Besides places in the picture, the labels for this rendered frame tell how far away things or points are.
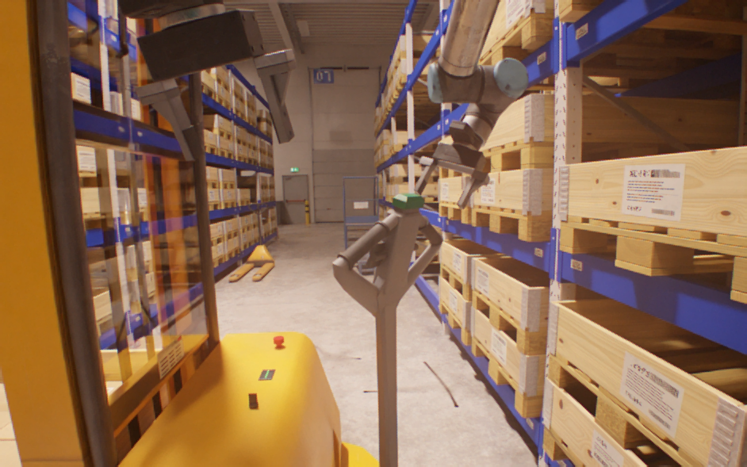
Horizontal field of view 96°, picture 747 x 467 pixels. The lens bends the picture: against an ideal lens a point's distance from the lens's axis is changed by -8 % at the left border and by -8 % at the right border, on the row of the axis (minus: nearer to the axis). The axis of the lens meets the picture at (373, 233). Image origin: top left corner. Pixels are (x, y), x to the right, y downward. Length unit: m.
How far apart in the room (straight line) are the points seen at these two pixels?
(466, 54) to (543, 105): 1.06
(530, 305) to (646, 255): 0.76
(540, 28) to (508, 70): 0.99
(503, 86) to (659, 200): 0.56
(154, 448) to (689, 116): 2.48
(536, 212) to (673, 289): 0.74
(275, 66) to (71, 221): 0.52
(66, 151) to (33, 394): 0.47
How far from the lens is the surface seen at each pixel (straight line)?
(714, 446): 1.22
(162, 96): 0.53
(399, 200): 0.83
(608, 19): 1.59
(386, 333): 0.95
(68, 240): 0.84
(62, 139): 0.84
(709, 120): 2.45
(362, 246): 0.75
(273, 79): 0.47
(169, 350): 1.20
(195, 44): 0.48
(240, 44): 0.46
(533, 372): 2.03
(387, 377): 1.00
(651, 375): 1.31
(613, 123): 2.07
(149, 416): 1.58
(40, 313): 0.90
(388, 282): 0.88
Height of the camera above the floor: 1.44
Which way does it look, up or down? 7 degrees down
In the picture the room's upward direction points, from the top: 1 degrees counter-clockwise
